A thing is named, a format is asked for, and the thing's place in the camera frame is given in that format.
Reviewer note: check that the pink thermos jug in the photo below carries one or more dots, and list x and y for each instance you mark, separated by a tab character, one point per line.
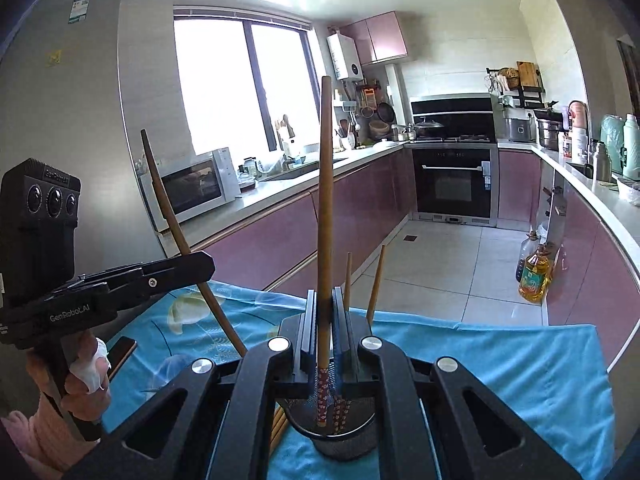
577	112

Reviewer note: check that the white canister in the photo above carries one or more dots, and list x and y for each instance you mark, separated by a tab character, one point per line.
579	145

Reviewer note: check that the green plastic bag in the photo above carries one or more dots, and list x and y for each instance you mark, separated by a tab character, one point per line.
611	140

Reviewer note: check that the hanging kitchen utensil rack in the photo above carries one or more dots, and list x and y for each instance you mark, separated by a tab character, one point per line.
367	110

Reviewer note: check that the clear plastic bottle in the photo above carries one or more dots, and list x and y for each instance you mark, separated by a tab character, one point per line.
525	250

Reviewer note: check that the yellow cooking oil bottle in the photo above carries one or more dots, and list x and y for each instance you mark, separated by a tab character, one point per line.
535	275

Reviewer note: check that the kitchen window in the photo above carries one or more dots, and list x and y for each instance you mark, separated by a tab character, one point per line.
225	85

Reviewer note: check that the refrigerator energy label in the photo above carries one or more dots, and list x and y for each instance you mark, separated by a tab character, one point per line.
79	9

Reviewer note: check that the pink base cabinets with sink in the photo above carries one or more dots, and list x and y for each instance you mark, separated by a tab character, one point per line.
280	230

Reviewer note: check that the white microwave oven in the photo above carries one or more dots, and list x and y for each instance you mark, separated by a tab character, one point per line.
195	185

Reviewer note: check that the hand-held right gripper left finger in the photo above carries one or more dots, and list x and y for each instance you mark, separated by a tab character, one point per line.
310	340

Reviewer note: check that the black built-in oven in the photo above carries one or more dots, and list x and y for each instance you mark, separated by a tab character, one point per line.
452	185

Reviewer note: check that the silver rice cooker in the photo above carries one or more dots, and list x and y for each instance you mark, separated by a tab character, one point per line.
517	127

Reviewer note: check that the person's left forearm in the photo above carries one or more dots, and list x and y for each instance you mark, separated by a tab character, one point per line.
35	440

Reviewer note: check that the white green bottle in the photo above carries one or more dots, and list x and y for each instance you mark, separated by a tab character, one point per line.
632	150

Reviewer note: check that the black range hood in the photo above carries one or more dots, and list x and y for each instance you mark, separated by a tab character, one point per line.
455	115

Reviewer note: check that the yellow sticker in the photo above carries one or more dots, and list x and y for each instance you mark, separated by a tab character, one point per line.
54	57

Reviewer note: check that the glass jar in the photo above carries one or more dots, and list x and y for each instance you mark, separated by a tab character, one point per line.
250	166

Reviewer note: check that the pink curved base cabinets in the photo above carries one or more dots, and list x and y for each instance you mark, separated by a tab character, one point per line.
580	260

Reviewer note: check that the black wall rack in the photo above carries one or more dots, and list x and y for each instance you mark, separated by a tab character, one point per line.
530	92

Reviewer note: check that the white water heater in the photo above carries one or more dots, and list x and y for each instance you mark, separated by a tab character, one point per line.
346	57

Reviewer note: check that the steel stock pot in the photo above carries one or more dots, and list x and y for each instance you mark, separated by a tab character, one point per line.
550	132

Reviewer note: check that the wooden cutting board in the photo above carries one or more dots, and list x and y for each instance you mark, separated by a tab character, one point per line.
526	74

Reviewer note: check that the white utensil holder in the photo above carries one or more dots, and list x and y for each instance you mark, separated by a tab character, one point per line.
287	140

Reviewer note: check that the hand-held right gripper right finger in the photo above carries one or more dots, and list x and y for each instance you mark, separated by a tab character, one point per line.
341	340

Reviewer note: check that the person's left hand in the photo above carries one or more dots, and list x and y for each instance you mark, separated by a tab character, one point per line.
90	402

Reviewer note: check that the black mesh chopstick holder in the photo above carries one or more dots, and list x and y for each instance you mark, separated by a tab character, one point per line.
350	445

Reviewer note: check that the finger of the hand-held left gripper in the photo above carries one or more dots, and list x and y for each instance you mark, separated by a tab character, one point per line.
180	270

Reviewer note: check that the steel vacuum flask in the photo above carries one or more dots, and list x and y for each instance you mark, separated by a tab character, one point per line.
601	162

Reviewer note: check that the blue printed tablecloth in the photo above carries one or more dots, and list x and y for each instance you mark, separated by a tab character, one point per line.
500	360

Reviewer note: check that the black wok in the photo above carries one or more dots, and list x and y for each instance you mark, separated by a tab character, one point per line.
427	129

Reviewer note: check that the pink wall cabinet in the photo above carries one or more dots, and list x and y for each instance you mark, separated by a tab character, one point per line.
382	37

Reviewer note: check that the silver refrigerator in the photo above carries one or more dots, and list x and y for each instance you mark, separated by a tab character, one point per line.
75	120

